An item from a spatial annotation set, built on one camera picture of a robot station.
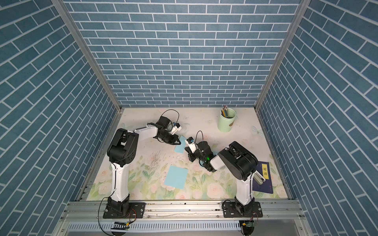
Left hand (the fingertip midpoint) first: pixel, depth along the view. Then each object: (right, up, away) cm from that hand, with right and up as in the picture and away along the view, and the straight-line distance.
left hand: (182, 143), depth 99 cm
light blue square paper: (-1, -3, -3) cm, 4 cm away
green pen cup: (+30, +13, 0) cm, 32 cm away
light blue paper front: (-3, -19, -10) cm, 22 cm away
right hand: (+4, -2, -5) cm, 6 cm away
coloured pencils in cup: (+28, +22, -1) cm, 36 cm away
